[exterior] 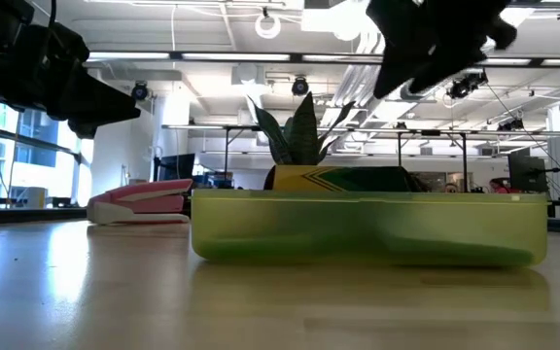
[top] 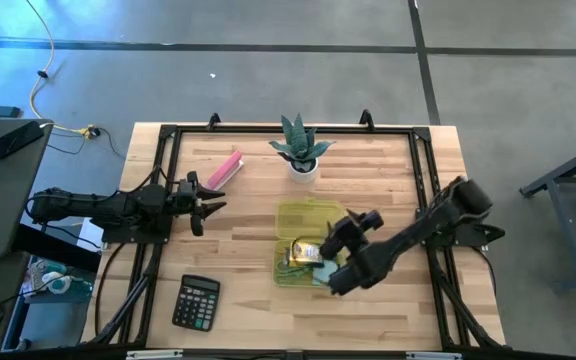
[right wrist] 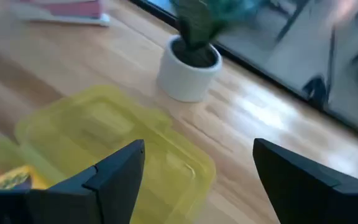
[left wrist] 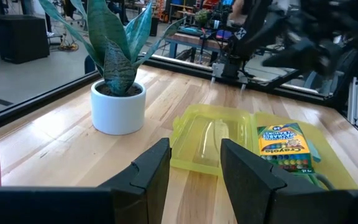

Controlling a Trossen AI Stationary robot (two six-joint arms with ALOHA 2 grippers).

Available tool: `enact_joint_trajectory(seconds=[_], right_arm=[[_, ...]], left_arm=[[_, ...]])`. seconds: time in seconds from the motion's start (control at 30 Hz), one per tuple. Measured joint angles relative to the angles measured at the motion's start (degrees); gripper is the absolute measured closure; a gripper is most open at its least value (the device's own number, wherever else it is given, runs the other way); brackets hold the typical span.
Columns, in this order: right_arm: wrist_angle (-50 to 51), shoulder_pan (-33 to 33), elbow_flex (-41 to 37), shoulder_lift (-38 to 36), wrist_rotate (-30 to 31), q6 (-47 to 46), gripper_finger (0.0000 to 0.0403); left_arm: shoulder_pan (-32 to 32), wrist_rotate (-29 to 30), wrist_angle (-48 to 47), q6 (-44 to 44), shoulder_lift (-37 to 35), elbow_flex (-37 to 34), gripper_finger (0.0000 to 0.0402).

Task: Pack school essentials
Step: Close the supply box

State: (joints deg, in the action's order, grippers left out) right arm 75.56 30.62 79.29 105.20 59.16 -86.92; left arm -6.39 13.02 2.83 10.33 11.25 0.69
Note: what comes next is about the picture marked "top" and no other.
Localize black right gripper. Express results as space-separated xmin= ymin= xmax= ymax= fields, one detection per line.
xmin=319 ymin=208 xmax=385 ymax=261

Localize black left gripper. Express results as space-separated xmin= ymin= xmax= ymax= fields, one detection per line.
xmin=168 ymin=170 xmax=228 ymax=238

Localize small colourful crayon box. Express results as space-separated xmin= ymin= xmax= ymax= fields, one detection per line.
xmin=286 ymin=239 xmax=325 ymax=267

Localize blue sticky note pad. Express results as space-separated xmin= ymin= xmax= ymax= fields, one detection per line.
xmin=311 ymin=262 xmax=340 ymax=287

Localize pink and white stapler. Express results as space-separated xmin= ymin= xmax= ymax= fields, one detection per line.
xmin=205 ymin=149 xmax=245 ymax=191

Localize translucent yellow-green pencil case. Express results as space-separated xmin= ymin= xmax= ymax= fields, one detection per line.
xmin=273 ymin=196 xmax=350 ymax=289

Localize potted succulent in white pot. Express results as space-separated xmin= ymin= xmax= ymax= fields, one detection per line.
xmin=268 ymin=112 xmax=337 ymax=185

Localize black desk calculator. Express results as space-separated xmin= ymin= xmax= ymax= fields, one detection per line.
xmin=171 ymin=273 xmax=222 ymax=333

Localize small white box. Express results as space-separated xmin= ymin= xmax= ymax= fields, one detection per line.
xmin=75 ymin=219 xmax=105 ymax=254

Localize black flat panel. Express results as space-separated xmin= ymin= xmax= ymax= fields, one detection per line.
xmin=11 ymin=223 xmax=103 ymax=274

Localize teal and white tape rolls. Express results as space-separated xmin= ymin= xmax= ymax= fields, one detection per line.
xmin=22 ymin=258 xmax=94 ymax=305

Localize blue storage bin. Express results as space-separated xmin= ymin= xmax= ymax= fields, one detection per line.
xmin=0 ymin=254 xmax=97 ymax=351

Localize dark grey desk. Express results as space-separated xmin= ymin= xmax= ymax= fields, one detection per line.
xmin=0 ymin=118 xmax=55 ymax=259

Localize black smartphone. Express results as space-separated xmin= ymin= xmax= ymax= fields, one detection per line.
xmin=0 ymin=120 xmax=46 ymax=161

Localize blue-grey metal cart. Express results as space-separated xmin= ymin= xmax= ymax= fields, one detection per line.
xmin=519 ymin=137 xmax=576 ymax=294

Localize black aluminium table frame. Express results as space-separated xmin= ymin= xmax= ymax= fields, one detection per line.
xmin=85 ymin=122 xmax=509 ymax=351

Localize thin black floor cable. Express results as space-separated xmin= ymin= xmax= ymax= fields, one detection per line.
xmin=46 ymin=127 xmax=123 ymax=159

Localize black power cable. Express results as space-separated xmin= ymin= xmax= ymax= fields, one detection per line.
xmin=472 ymin=246 xmax=498 ymax=296
xmin=93 ymin=242 xmax=128 ymax=337

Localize silver metal bracket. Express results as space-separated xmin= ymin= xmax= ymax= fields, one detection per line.
xmin=125 ymin=349 xmax=184 ymax=360
xmin=405 ymin=351 xmax=463 ymax=360

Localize yellow floor cable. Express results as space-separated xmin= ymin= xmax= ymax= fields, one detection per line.
xmin=24 ymin=0 xmax=92 ymax=137

